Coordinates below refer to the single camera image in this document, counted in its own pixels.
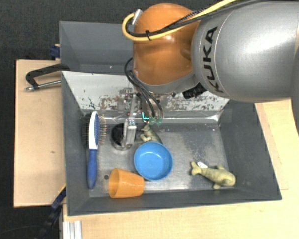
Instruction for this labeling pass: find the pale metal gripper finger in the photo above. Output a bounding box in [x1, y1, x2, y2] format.
[128, 118, 138, 147]
[122, 120, 130, 148]

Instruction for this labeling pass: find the green toy dinosaur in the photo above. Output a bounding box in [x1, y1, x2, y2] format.
[140, 123, 163, 144]

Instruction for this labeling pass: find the blue and white hairbrush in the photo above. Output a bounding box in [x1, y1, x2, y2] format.
[81, 110, 108, 190]

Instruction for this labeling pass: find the blue bowl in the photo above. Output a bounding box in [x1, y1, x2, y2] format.
[133, 141, 174, 182]

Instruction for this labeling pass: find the orange cup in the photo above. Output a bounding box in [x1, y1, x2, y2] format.
[108, 168, 146, 199]

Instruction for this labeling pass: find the grey metal bin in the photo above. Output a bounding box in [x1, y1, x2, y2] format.
[59, 20, 283, 217]

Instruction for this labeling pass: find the brown cardboard board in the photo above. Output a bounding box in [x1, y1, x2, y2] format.
[13, 59, 66, 208]

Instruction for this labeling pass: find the green toy whale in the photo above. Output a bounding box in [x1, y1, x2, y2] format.
[190, 161, 237, 190]

